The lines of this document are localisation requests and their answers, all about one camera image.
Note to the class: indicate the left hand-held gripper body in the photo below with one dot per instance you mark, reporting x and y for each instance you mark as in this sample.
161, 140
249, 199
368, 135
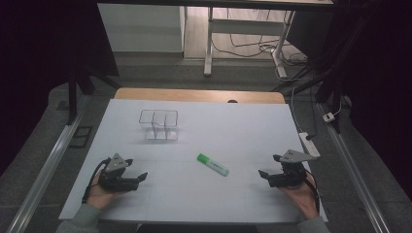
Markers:
113, 179

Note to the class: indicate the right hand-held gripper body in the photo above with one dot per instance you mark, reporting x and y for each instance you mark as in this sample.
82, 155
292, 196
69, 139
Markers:
290, 174

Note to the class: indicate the clear plastic organizer box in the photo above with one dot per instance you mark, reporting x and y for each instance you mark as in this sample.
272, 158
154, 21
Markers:
158, 124

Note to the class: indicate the green highlighter pen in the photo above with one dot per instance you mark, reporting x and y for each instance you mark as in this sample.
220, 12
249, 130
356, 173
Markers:
212, 164

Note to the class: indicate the person's left hand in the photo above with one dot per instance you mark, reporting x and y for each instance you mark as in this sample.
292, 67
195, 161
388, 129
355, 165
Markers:
102, 197

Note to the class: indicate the person's right hand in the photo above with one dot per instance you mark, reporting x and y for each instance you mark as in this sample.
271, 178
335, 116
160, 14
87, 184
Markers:
302, 199

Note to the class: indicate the white power strip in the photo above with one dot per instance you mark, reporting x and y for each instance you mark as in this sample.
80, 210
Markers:
309, 145

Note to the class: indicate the black plug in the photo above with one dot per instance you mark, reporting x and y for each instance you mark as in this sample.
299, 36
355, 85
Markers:
310, 137

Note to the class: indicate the white table sheet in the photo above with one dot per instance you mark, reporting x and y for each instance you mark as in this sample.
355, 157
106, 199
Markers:
200, 200

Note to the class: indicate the small white adapter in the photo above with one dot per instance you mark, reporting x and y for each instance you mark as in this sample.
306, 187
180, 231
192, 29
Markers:
329, 117

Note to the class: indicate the small black knob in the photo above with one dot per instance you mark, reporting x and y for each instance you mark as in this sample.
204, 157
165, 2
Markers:
232, 101

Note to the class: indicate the black stand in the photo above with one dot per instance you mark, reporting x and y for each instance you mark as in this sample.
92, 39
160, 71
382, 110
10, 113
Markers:
73, 97
333, 77

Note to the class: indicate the wooden table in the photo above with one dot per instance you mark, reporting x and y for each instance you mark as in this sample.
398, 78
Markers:
194, 94

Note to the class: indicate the black floor frame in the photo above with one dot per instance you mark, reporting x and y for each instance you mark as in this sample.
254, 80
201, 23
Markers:
81, 137

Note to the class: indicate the aluminium rail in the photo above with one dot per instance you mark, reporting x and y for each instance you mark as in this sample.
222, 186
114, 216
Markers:
353, 174
45, 174

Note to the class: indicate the white desk frame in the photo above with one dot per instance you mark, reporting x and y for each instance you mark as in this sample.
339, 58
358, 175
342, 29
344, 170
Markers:
246, 26

